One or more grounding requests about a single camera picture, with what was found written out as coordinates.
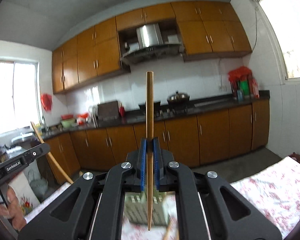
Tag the red plastic bag on counter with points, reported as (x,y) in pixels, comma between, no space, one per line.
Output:
(238,73)

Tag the green basket on floor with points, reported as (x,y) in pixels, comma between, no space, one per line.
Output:
(38,186)

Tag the orange upper kitchen cabinets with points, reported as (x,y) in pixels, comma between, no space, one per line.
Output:
(194,29)

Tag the black wok with lid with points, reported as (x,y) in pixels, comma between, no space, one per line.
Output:
(178,97)

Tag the gas stove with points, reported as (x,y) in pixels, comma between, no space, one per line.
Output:
(167,113)

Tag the black wok on stove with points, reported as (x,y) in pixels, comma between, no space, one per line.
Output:
(156,106)

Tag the person's left hand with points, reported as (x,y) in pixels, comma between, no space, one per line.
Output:
(13,211)

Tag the wooden chopstick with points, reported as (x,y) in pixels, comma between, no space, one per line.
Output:
(51,157)
(149,137)
(168,230)

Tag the pale green perforated utensil holder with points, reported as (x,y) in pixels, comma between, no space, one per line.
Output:
(135,209)

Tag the window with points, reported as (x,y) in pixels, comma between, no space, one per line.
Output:
(284,19)
(19,95)

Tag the orange lower kitchen cabinets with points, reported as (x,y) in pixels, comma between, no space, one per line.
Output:
(199,136)

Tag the stainless steel range hood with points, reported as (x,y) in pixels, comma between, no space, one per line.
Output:
(150,41)

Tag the left window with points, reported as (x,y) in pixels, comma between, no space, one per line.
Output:
(19,95)

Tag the red plastic bag hanging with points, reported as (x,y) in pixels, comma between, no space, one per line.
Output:
(46,101)

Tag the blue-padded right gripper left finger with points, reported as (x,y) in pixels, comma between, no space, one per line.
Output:
(135,182)

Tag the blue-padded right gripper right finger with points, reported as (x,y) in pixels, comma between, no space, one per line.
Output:
(162,157)

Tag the green bottle on counter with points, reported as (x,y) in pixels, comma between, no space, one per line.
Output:
(244,86)

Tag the orange kitchen cabinets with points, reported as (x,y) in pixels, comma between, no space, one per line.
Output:
(194,29)
(199,136)

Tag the red bottle near board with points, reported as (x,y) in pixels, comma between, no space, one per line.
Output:
(122,111)

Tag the metal pot lid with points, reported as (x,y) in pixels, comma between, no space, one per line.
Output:
(23,137)

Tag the green bowl on counter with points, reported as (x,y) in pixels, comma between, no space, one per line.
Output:
(68,122)

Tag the right window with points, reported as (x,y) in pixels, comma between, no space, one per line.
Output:
(284,19)

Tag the brown cutting board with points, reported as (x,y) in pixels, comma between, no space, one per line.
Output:
(108,110)

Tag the wooden chopstick on table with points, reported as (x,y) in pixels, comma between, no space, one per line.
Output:
(168,230)

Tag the floral pink white tablecloth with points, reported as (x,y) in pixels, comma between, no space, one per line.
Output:
(275,192)

